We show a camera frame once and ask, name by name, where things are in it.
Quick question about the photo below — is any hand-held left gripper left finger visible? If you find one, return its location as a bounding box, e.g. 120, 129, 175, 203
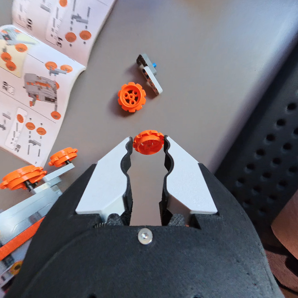
75, 137, 133, 226

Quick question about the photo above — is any grey orange toy robot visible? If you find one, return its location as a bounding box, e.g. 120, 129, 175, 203
0, 147, 78, 294

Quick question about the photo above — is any orange toothed wheel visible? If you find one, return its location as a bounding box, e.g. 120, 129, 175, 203
117, 82, 147, 113
133, 130, 165, 155

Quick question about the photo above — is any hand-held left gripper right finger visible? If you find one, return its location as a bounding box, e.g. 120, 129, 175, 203
159, 135, 218, 226

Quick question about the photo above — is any open instruction booklet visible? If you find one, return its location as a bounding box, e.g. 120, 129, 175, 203
0, 0, 117, 167

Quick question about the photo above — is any black perforated chair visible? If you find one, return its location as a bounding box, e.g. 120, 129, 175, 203
214, 42, 298, 235

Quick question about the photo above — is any grey beam assembly blue pin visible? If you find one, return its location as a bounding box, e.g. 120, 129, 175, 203
136, 53, 163, 96

